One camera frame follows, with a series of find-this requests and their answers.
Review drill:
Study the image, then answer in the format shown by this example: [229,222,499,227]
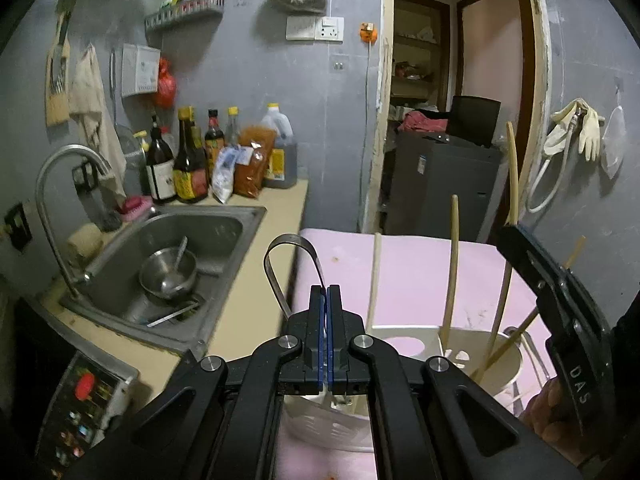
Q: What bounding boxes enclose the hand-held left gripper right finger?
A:
[327,284,588,480]

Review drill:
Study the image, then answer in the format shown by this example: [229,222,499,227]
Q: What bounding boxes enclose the black wall outlet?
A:
[4,201,33,253]
[71,162,98,193]

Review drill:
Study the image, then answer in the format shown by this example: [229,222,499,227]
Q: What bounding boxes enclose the blue white packet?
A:
[211,145,253,204]

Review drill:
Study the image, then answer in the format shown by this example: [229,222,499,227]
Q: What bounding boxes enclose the kitchen knife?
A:
[146,302,201,328]

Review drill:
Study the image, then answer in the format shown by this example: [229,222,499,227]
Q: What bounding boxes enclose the steel spoon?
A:
[160,236,190,296]

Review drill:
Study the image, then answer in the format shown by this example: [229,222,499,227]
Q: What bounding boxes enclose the metal tongs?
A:
[263,234,326,318]

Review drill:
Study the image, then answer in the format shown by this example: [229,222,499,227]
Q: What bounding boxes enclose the pink tablecloth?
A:
[277,227,553,480]

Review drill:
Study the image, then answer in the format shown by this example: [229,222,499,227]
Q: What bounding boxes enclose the beige sponge roll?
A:
[67,224,103,261]

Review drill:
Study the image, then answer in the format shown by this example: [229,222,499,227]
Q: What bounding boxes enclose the soy sauce bottle yellow label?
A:
[172,107,210,204]
[187,106,207,161]

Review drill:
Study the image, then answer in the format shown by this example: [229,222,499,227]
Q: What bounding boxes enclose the red plastic bag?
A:
[154,57,177,109]

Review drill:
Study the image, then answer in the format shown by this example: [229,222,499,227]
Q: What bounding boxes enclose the induction cooker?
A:
[35,350,141,471]

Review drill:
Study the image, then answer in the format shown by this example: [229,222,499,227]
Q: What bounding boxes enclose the steel bowl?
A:
[138,247,198,301]

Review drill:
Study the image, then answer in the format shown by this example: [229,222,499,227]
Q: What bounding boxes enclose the stainless steel sink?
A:
[59,204,268,356]

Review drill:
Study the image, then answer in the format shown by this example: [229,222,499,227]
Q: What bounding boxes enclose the clear bottle yellow cap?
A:
[225,106,242,148]

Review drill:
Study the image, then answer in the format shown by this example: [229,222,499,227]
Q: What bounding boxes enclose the white plastic utensil holder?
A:
[282,322,556,453]

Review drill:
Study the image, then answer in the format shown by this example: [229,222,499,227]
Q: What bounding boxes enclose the orange seasoning packet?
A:
[234,125,278,198]

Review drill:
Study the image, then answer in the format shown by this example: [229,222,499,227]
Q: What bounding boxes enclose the hanging bamboo brush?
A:
[45,7,73,127]

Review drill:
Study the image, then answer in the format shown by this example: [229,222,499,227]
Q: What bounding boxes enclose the wooden storage shelf unit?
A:
[390,0,451,121]

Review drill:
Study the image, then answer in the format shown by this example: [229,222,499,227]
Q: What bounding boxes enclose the black monitor screen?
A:
[450,95,502,148]

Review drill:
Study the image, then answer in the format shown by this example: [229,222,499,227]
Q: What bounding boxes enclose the cream rubber glove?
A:
[577,105,606,162]
[542,99,588,157]

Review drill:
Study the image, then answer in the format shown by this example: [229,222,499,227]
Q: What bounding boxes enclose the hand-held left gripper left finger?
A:
[65,285,329,480]

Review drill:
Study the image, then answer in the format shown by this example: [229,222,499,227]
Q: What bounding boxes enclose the person's right hand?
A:
[519,377,587,463]

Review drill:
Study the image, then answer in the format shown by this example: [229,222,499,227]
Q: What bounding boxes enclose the grey washing machine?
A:
[387,130,503,243]

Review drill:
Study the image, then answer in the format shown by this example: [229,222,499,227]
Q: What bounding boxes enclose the dark sauce bottle red cap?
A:
[204,109,226,181]

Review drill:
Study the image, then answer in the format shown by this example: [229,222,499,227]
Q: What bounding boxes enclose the white wall-mounted box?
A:
[121,42,162,98]

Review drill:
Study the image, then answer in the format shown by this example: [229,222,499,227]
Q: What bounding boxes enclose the white hose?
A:
[525,115,583,214]

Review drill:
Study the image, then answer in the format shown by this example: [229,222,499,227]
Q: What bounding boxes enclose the white wall socket panel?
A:
[286,16,345,42]

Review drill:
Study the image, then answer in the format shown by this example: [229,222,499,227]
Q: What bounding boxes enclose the curved metal faucet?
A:
[34,144,115,301]

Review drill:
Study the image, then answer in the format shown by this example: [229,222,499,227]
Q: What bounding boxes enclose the hanging beige rag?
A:
[69,42,128,201]

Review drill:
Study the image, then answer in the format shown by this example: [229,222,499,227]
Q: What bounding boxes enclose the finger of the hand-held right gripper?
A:
[497,223,581,341]

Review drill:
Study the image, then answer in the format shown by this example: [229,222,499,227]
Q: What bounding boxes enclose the wooden door frame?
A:
[357,0,553,241]

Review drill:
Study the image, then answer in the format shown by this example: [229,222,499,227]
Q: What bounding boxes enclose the dark bottle white label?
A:
[145,115,177,204]

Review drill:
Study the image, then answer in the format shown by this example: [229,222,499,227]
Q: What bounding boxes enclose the thin hanging cable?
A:
[364,42,376,111]

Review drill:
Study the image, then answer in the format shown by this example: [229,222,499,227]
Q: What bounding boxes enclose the red cloth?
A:
[401,110,451,136]

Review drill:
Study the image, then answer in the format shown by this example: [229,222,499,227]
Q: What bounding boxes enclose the grey wall shelf basket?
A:
[144,0,225,31]

